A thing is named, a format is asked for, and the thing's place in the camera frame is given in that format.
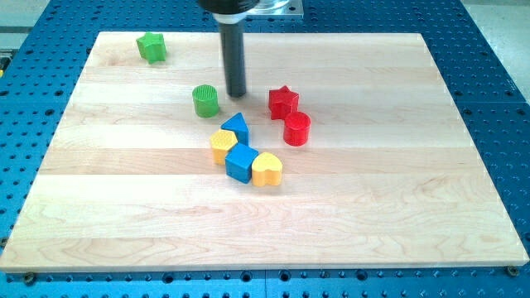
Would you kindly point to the black robot arm end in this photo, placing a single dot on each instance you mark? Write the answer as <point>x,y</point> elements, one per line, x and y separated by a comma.
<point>228,11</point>

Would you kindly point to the yellow heart block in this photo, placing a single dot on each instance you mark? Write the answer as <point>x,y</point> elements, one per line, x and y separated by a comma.
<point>267,170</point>

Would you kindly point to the blue cube block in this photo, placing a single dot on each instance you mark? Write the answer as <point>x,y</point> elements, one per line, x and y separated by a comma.
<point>238,162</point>

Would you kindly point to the red cylinder block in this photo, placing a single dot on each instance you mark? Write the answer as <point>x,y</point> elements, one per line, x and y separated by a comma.
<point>297,127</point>

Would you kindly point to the blue triangle block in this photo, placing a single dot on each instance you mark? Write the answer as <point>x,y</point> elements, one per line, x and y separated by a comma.
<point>238,125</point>

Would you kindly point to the yellow hexagon block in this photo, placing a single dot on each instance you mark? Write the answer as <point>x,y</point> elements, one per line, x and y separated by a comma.
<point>221,143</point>

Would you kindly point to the red star block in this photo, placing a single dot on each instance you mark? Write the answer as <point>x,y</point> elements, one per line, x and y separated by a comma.
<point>281,102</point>

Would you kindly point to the light wooden board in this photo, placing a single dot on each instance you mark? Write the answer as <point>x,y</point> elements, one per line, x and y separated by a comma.
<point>389,176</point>

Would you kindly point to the green cylinder block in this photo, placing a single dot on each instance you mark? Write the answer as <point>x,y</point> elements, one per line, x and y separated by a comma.
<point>205,99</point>

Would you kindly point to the green star block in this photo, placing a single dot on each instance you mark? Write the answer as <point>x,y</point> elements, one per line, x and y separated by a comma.
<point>151,47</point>

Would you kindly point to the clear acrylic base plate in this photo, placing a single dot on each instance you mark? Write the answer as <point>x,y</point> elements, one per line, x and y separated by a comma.
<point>276,9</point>

